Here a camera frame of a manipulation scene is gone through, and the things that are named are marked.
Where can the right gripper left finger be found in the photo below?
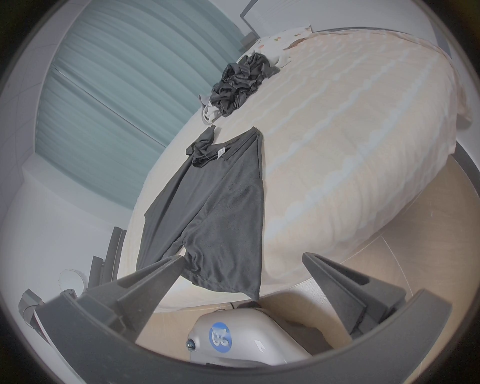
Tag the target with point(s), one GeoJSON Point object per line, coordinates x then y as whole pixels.
{"type": "Point", "coordinates": [142, 296]}

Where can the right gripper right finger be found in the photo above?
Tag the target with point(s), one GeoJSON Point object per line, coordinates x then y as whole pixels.
{"type": "Point", "coordinates": [341, 296]}

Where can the black T-shirt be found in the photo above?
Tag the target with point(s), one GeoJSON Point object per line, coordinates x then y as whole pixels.
{"type": "Point", "coordinates": [217, 210]}

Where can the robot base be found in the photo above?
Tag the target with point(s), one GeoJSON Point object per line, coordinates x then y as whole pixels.
{"type": "Point", "coordinates": [247, 337]}

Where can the bed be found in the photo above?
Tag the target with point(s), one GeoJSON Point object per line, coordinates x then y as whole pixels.
{"type": "Point", "coordinates": [356, 150]}

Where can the pile of clothes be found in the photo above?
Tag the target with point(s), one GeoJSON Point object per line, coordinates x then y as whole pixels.
{"type": "Point", "coordinates": [236, 86]}

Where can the blue-green curtain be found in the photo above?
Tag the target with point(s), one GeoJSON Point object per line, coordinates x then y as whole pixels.
{"type": "Point", "coordinates": [93, 142]}
{"type": "Point", "coordinates": [150, 56]}

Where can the white printed pillow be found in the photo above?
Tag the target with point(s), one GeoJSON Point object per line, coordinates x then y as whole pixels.
{"type": "Point", "coordinates": [277, 41]}

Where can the grey bedside table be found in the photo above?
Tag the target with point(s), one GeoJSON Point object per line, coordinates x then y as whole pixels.
{"type": "Point", "coordinates": [250, 40]}

